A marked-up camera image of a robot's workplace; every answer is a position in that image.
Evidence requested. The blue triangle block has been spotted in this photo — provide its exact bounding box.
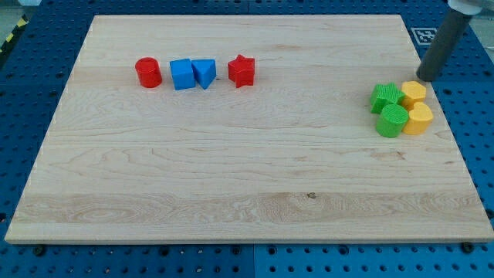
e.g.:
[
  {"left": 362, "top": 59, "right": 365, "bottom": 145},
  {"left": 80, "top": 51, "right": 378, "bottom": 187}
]
[{"left": 191, "top": 59, "right": 216, "bottom": 89}]

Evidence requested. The wooden board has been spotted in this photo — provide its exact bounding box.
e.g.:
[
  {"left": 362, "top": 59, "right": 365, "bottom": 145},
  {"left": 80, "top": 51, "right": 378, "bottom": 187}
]
[{"left": 5, "top": 15, "right": 493, "bottom": 245}]

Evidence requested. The red star block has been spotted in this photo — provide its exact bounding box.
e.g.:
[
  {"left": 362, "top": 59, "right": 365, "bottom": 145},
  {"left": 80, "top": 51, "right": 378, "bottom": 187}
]
[{"left": 228, "top": 54, "right": 255, "bottom": 88}]

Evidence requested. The blue cube block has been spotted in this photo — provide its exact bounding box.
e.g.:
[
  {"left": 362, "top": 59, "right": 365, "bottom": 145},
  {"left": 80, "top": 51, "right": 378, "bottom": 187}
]
[{"left": 169, "top": 59, "right": 196, "bottom": 90}]

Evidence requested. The red cylinder block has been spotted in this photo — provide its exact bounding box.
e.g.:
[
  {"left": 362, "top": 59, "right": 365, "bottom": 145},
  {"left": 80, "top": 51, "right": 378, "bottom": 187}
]
[{"left": 134, "top": 57, "right": 162, "bottom": 88}]

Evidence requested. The green star block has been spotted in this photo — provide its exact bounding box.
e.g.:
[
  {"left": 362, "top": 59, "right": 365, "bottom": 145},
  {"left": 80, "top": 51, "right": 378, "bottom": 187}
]
[{"left": 370, "top": 83, "right": 405, "bottom": 114}]

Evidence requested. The green cylinder block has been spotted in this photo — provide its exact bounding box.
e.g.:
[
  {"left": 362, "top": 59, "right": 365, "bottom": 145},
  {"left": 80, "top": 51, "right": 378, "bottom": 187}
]
[{"left": 376, "top": 104, "right": 409, "bottom": 138}]

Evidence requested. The yellow hexagon block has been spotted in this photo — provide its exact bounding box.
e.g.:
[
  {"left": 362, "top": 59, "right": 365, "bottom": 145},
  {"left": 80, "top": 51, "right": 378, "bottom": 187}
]
[{"left": 401, "top": 81, "right": 427, "bottom": 110}]

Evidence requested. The yellow heart block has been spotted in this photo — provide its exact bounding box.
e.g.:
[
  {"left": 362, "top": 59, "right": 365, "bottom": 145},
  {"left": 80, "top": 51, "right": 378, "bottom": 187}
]
[{"left": 402, "top": 102, "right": 434, "bottom": 135}]

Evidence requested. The white fiducial marker tag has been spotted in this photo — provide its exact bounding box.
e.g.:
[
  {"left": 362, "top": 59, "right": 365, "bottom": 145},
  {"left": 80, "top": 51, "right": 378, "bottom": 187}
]
[{"left": 411, "top": 27, "right": 437, "bottom": 46}]

